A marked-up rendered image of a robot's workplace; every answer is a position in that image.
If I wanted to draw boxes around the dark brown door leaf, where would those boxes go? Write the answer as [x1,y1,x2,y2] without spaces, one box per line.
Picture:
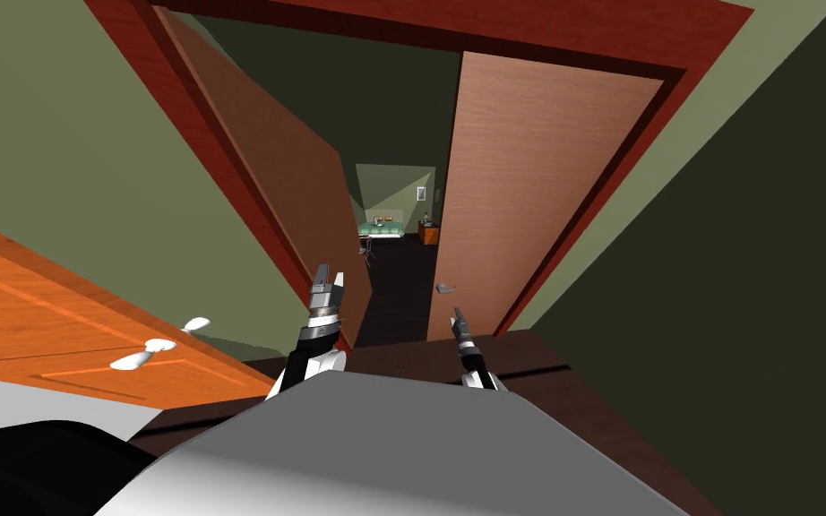
[153,5,374,354]

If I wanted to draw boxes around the light brown door leaf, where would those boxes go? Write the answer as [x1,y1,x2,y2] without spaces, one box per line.
[426,49,666,343]

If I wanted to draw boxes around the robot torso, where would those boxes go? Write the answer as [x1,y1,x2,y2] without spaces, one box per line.
[93,368,693,516]

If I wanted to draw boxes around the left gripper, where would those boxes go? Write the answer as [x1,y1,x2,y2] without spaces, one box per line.
[308,262,347,317]

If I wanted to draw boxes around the orange door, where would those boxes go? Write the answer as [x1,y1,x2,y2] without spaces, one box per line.
[0,210,276,411]

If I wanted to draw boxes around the green bed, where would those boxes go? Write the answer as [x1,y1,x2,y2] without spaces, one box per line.
[356,209,407,240]

